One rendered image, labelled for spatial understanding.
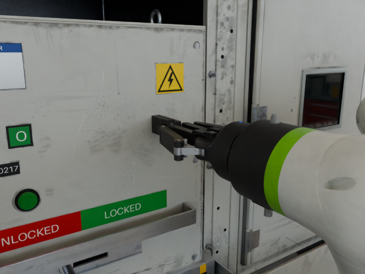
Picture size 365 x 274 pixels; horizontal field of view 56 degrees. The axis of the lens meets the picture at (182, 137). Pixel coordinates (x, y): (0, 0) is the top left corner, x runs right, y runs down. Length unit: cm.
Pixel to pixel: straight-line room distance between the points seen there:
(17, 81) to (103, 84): 12
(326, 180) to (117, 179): 38
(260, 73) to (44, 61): 44
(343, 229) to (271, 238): 65
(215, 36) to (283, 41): 17
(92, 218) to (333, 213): 41
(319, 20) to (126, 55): 50
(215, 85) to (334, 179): 45
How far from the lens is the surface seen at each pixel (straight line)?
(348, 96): 103
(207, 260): 76
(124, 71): 56
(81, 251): 57
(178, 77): 61
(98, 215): 60
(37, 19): 52
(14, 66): 51
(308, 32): 87
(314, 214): 30
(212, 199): 77
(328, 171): 29
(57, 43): 52
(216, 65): 70
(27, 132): 53
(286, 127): 36
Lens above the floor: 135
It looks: 14 degrees down
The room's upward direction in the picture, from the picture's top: straight up
